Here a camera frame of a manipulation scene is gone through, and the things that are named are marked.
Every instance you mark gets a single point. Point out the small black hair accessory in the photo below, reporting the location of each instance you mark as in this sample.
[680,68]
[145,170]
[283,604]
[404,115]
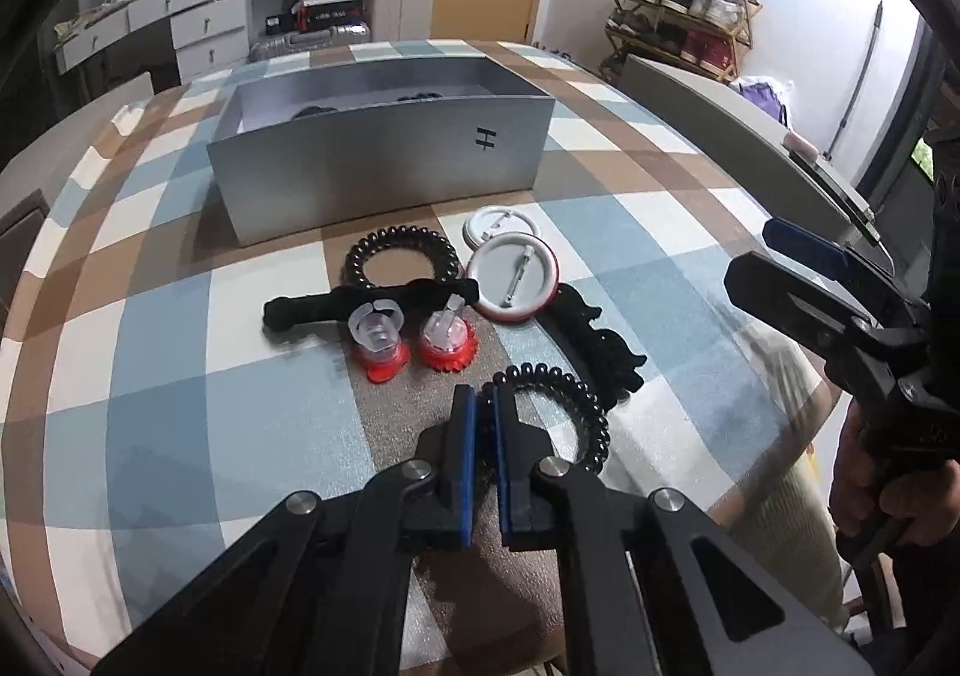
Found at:
[420,95]

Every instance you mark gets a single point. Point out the purple cloth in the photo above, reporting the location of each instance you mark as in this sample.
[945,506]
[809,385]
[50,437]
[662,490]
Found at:
[761,98]

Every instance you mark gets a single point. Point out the red rimmed white pin badge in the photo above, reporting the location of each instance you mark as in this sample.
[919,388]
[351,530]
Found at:
[495,278]

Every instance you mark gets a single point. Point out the person's right hand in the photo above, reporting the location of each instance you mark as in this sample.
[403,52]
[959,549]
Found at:
[922,503]

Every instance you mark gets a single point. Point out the black hair claw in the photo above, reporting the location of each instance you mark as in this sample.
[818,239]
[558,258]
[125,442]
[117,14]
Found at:
[315,111]

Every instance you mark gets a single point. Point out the silver suitcase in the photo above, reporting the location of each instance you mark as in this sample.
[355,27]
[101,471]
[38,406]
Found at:
[300,45]

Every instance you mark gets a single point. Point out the checkered tablecloth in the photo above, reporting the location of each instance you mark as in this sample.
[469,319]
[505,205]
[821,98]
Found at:
[187,346]

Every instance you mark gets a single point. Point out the white drawer dresser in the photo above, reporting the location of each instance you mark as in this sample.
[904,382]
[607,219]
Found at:
[202,23]

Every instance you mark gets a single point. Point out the black fabric hair band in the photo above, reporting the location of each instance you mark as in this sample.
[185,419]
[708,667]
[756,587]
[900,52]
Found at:
[315,308]

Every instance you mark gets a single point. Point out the grey pole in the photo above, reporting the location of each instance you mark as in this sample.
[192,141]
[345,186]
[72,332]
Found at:
[862,68]

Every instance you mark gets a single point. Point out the wooden shoe rack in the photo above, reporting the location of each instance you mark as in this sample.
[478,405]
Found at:
[739,38]

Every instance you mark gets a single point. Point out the black lace hair band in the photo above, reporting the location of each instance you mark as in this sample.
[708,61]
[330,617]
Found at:
[600,346]

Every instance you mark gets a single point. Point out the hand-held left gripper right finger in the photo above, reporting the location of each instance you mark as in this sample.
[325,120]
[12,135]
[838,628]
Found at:
[508,511]

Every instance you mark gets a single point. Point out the red clear plastic ornament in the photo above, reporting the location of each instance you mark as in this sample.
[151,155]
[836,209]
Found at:
[450,349]
[379,346]

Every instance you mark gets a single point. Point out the silver rectangular box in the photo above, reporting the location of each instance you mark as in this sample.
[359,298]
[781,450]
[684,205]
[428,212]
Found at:
[375,173]

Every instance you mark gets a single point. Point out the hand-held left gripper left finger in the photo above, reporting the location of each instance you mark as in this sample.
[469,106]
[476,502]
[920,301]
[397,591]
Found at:
[469,466]

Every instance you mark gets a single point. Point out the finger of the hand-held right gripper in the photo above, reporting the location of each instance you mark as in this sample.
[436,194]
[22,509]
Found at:
[806,244]
[757,278]

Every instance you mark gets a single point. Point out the plain white pin badge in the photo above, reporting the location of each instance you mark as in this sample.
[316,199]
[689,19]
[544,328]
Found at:
[487,222]

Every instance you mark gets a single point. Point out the black red box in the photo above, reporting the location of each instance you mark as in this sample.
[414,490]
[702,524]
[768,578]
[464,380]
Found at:
[334,15]

